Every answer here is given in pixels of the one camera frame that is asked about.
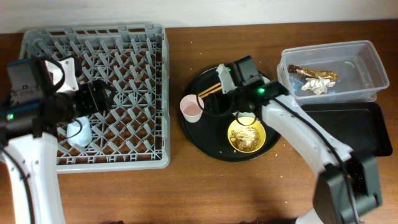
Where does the clear plastic waste bin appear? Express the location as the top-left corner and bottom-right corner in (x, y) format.
(277, 40), (389, 105)

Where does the round black serving tray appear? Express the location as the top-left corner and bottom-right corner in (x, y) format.
(179, 67), (281, 162)

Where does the yellow bowl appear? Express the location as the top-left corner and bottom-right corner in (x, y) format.
(227, 117), (266, 154)

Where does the light blue plastic cup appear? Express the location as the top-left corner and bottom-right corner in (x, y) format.
(67, 116), (93, 147)

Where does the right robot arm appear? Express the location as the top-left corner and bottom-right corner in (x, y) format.
(216, 55), (382, 223)

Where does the food scraps pile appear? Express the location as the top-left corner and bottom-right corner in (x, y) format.
(229, 127), (261, 152)

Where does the lower wooden chopstick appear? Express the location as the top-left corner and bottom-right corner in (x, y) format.
(199, 86), (222, 98)

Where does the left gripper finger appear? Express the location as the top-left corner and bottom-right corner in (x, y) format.
(104, 93), (116, 109)
(93, 80), (116, 95)

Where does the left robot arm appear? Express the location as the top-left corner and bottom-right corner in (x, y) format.
(1, 56), (116, 223)

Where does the grey plastic dishwasher rack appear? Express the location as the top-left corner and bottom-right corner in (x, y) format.
(19, 24), (170, 174)

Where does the black rectangular waste tray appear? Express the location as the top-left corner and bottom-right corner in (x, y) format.
(302, 102), (393, 157)

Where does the white tissue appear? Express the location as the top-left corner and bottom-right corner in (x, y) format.
(301, 77), (336, 95)

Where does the pink plastic cup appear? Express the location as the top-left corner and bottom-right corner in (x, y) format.
(180, 95), (205, 123)

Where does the wooden chopstick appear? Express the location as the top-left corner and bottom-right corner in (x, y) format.
(198, 83), (222, 96)
(199, 86), (222, 98)

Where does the upper wooden chopstick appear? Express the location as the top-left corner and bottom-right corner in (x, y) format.
(198, 83), (222, 96)

